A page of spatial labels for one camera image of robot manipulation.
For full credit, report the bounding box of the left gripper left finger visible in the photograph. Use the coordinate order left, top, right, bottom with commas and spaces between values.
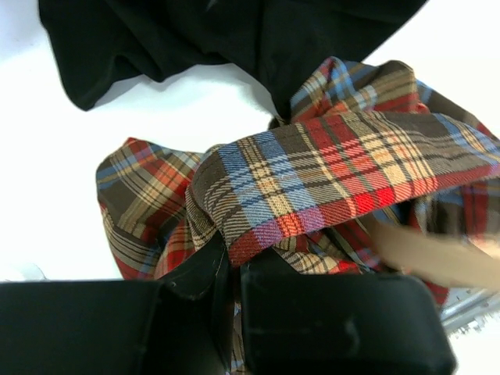
1, 237, 234, 374

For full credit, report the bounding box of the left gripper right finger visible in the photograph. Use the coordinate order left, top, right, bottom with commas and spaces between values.
241, 250, 455, 374

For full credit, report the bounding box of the plaid flannel shirt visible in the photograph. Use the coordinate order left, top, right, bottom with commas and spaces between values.
95, 55, 500, 372

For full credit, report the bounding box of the black hanging garment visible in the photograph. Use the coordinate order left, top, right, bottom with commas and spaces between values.
38, 0, 423, 116

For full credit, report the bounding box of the aluminium mounting rail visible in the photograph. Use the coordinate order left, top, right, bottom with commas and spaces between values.
441, 288, 499, 334

